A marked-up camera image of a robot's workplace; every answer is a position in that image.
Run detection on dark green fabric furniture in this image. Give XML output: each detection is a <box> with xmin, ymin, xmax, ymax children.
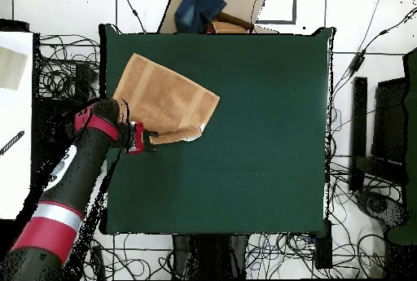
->
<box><xmin>387</xmin><ymin>47</ymin><xmax>417</xmax><ymax>246</ymax></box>

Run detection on black power strip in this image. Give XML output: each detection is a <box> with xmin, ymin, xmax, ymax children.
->
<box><xmin>90</xmin><ymin>244</ymin><xmax>107</xmax><ymax>280</ymax></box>

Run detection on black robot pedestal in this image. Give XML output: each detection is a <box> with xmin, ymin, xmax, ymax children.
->
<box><xmin>172</xmin><ymin>233</ymin><xmax>250</xmax><ymax>280</ymax></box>

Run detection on black cable with adapter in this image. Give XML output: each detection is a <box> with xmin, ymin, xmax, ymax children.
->
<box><xmin>331</xmin><ymin>7</ymin><xmax>417</xmax><ymax>99</ymax></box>

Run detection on dark brown garment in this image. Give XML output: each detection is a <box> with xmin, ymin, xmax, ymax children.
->
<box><xmin>214</xmin><ymin>11</ymin><xmax>256</xmax><ymax>32</ymax></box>

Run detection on black rectangular box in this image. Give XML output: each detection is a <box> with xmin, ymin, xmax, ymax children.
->
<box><xmin>314</xmin><ymin>220</ymin><xmax>333</xmax><ymax>270</ymax></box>

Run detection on black metal frame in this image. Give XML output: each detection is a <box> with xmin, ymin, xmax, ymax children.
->
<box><xmin>348</xmin><ymin>76</ymin><xmax>408</xmax><ymax>194</ymax></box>

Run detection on beige paper sheet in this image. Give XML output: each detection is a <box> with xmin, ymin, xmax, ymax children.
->
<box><xmin>0</xmin><ymin>46</ymin><xmax>29</xmax><ymax>91</ymax></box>

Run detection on blue jeans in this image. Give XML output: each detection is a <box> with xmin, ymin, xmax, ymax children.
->
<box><xmin>173</xmin><ymin>0</ymin><xmax>228</xmax><ymax>34</ymax></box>

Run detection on white desk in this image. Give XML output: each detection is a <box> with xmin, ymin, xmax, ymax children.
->
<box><xmin>0</xmin><ymin>31</ymin><xmax>35</xmax><ymax>222</ymax></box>

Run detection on dark green table cloth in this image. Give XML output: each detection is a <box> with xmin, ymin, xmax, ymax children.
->
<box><xmin>99</xmin><ymin>23</ymin><xmax>335</xmax><ymax>236</ymax></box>

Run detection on tan terry towel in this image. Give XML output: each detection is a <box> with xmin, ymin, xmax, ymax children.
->
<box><xmin>112</xmin><ymin>52</ymin><xmax>221</xmax><ymax>146</ymax></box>

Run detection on black equipment rack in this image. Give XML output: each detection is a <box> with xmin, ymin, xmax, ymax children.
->
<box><xmin>33</xmin><ymin>60</ymin><xmax>99</xmax><ymax>184</ymax></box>

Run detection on black striped pen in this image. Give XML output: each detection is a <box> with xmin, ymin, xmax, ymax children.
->
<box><xmin>0</xmin><ymin>130</ymin><xmax>26</xmax><ymax>156</ymax></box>

